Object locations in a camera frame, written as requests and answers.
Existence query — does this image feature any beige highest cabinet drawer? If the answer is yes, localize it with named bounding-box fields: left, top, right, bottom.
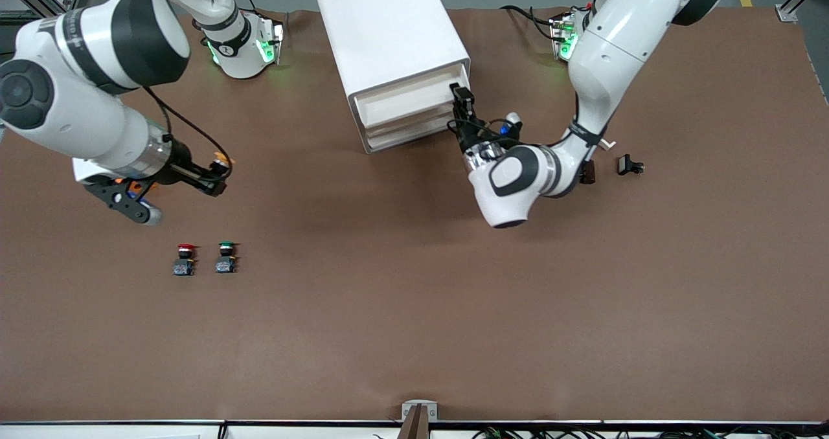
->
left=353, top=63, right=470, bottom=132

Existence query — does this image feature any orange black button box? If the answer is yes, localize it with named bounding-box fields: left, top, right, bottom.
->
left=115, top=179, right=155, bottom=201

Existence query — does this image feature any white drawer cabinet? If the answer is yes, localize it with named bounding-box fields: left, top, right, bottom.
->
left=313, top=0, right=471, bottom=155

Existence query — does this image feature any brown table cover sheet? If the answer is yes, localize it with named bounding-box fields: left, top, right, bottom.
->
left=0, top=5, right=829, bottom=423

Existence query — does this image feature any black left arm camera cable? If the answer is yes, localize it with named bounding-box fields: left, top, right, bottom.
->
left=447, top=118, right=519, bottom=145

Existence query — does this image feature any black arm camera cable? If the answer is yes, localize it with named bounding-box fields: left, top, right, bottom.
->
left=447, top=118, right=519, bottom=145
left=107, top=86, right=234, bottom=179

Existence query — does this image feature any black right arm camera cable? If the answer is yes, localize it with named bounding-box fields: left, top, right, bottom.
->
left=107, top=86, right=234, bottom=179

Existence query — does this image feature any green push button switch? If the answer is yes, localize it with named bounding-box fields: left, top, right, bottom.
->
left=215, top=241, right=239, bottom=275

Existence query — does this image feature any red push button switch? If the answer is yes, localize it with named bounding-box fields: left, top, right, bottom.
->
left=172, top=243, right=199, bottom=277

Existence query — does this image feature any black left base cable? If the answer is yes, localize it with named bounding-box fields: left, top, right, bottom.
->
left=500, top=4, right=564, bottom=41

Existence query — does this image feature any black base cable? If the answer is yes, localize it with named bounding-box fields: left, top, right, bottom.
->
left=217, top=0, right=289, bottom=22
left=500, top=4, right=564, bottom=41

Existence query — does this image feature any black right base cable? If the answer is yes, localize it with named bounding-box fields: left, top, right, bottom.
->
left=217, top=0, right=289, bottom=22

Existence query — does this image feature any white table edge rail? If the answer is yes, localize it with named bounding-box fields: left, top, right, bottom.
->
left=0, top=420, right=829, bottom=439

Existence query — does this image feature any grey metal table bracket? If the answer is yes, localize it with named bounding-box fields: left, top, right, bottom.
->
left=402, top=400, right=438, bottom=439

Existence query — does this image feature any black green cable bundle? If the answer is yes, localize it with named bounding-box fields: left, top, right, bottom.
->
left=473, top=426, right=829, bottom=439

